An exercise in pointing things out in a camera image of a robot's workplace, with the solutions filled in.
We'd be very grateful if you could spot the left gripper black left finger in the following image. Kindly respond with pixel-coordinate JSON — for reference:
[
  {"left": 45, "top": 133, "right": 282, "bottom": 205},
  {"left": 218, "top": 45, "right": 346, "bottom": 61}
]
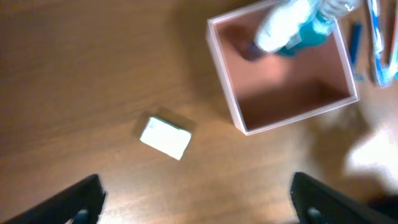
[{"left": 5, "top": 174, "right": 106, "bottom": 224}]

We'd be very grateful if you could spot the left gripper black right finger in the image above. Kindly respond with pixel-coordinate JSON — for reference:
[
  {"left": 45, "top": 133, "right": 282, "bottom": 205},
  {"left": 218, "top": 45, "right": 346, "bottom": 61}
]
[{"left": 290, "top": 172, "right": 397, "bottom": 224}]

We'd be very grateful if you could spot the green white soap box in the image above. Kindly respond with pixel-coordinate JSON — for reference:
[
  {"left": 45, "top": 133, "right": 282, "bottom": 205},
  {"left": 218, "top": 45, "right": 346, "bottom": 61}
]
[{"left": 139, "top": 116, "right": 192, "bottom": 161}]

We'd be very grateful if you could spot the teal mouthwash bottle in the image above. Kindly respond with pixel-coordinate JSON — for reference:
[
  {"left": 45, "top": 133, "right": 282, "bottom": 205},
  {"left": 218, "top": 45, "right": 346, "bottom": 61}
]
[{"left": 277, "top": 0, "right": 362, "bottom": 57}]

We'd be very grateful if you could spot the blue disposable razor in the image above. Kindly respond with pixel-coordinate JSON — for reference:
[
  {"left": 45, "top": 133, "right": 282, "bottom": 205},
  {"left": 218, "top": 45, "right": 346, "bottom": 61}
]
[{"left": 349, "top": 21, "right": 364, "bottom": 82}]

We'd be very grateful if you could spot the clear spray bottle dark liquid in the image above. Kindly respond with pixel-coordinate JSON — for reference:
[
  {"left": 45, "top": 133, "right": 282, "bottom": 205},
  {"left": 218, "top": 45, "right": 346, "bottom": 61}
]
[{"left": 243, "top": 0, "right": 318, "bottom": 61}]

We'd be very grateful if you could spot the white square cardboard box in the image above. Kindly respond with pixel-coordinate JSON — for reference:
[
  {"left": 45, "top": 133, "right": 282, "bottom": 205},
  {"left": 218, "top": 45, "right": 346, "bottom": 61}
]
[{"left": 206, "top": 1, "right": 359, "bottom": 136}]

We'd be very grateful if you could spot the blue white toothbrush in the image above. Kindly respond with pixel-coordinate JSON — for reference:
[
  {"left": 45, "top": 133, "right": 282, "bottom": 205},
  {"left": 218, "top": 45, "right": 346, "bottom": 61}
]
[{"left": 366, "top": 0, "right": 392, "bottom": 88}]

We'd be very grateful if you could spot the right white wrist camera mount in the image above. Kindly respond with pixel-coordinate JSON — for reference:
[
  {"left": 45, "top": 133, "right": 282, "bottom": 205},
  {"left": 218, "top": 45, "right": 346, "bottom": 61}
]
[{"left": 343, "top": 125, "right": 397, "bottom": 193}]

